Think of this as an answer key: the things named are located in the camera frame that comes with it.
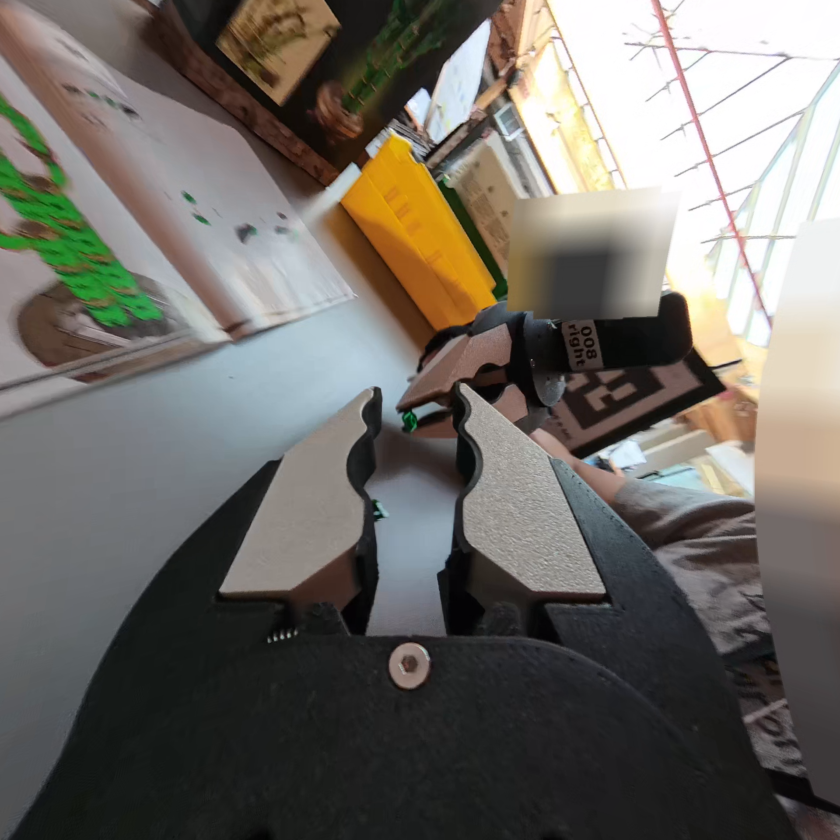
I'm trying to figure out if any large window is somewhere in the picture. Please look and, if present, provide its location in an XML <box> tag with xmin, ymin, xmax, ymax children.
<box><xmin>545</xmin><ymin>0</ymin><xmax>840</xmax><ymax>350</ymax></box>

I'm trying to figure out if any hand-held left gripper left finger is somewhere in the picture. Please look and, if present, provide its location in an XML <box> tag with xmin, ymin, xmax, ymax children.
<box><xmin>218</xmin><ymin>386</ymin><xmax>384</xmax><ymax>636</ymax></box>

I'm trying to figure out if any green plastic bin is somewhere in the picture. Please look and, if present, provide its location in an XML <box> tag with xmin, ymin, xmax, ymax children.
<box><xmin>435</xmin><ymin>176</ymin><xmax>511</xmax><ymax>301</ymax></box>

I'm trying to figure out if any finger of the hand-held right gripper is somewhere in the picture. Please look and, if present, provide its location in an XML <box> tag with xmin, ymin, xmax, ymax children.
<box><xmin>395</xmin><ymin>323</ymin><xmax>514</xmax><ymax>416</ymax></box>
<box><xmin>412</xmin><ymin>384</ymin><xmax>530</xmax><ymax>439</ymax></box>

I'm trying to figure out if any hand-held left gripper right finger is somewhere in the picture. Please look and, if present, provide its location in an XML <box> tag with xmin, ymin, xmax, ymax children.
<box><xmin>438</xmin><ymin>382</ymin><xmax>607</xmax><ymax>636</ymax></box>

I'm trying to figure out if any white wall board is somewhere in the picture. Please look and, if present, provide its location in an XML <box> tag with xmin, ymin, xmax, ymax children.
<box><xmin>425</xmin><ymin>18</ymin><xmax>494</xmax><ymax>143</ymax></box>

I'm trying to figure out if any yellow plastic bin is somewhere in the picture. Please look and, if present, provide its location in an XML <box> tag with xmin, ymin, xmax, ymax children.
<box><xmin>340</xmin><ymin>130</ymin><xmax>497</xmax><ymax>333</ymax></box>

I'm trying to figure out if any person's right forearm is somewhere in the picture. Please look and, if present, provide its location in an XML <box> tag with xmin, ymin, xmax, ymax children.
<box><xmin>556</xmin><ymin>451</ymin><xmax>775</xmax><ymax>665</ymax></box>

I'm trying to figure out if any dark lego set box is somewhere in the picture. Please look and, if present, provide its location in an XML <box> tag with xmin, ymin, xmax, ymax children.
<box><xmin>146</xmin><ymin>0</ymin><xmax>508</xmax><ymax>189</ymax></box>

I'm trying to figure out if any open lego instruction booklet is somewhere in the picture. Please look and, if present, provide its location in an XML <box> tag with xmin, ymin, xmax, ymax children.
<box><xmin>0</xmin><ymin>0</ymin><xmax>360</xmax><ymax>422</ymax></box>

